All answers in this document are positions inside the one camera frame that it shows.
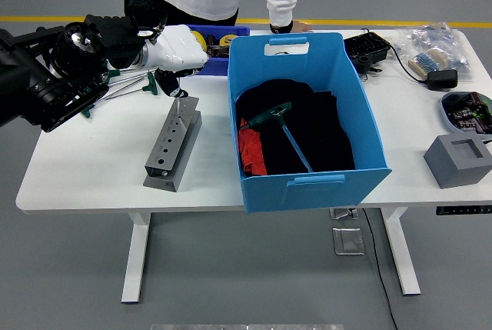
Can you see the person's left hand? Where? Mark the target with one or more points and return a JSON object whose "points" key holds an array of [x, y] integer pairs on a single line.
{"points": [[303, 27]]}

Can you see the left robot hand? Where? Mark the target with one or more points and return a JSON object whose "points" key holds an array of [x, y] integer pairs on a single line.
{"points": [[177, 49]]}

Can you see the grey metal tool holder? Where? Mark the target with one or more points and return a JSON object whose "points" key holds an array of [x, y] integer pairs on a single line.
{"points": [[169, 149]]}

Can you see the person's left forearm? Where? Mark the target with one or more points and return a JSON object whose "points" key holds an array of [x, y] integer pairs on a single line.
{"points": [[282, 7]]}

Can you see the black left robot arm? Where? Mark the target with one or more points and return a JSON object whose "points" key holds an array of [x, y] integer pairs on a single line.
{"points": [[46, 76]]}

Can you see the large blue plastic box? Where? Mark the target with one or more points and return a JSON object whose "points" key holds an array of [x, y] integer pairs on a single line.
{"points": [[307, 189]]}

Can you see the black wristwatch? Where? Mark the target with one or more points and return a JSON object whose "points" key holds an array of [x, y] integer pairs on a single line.
{"points": [[278, 30]]}

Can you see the yellow lemon-shaped object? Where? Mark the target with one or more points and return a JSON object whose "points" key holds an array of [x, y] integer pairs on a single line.
{"points": [[200, 39]]}

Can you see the dark hardware pile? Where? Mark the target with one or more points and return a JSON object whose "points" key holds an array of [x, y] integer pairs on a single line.
{"points": [[220, 52]]}

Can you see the small blue parts bin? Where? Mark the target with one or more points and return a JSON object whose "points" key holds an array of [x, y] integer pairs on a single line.
{"points": [[223, 66]]}

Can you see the yellow tape measure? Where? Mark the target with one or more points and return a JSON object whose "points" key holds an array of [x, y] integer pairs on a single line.
{"points": [[227, 40]]}

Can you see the black plastic tray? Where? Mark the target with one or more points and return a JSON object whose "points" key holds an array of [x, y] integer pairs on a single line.
{"points": [[367, 49]]}

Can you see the black cloth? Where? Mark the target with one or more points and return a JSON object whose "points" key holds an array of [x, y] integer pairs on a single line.
{"points": [[326, 130]]}

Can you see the red cloth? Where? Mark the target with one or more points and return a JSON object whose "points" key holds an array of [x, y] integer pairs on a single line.
{"points": [[251, 149]]}

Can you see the clear plastic parts bag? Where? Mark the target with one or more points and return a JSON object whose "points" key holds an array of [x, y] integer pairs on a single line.
{"points": [[430, 37]]}

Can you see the taped resistor strip bundle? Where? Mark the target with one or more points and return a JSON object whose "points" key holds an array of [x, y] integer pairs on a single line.
{"points": [[428, 62]]}

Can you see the black power adapter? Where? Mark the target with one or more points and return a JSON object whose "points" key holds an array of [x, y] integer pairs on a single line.
{"points": [[442, 80]]}

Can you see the light blue oval tray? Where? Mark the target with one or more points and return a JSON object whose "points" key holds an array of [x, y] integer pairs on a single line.
{"points": [[446, 118]]}

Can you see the electronic components pile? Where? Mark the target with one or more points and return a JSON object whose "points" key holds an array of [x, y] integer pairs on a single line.
{"points": [[469, 112]]}

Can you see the metal floor socket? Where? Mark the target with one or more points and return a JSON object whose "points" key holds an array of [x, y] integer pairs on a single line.
{"points": [[342, 213]]}

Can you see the grey foam block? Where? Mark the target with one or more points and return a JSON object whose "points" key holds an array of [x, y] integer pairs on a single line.
{"points": [[442, 160]]}

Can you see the white table leg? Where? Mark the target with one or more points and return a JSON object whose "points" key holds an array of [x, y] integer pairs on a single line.
{"points": [[134, 260], [403, 260]]}

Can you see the square metal floor plate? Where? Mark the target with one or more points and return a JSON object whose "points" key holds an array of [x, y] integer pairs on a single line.
{"points": [[348, 241]]}

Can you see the black table control panel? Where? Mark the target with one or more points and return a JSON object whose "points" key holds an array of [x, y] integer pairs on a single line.
{"points": [[461, 210]]}

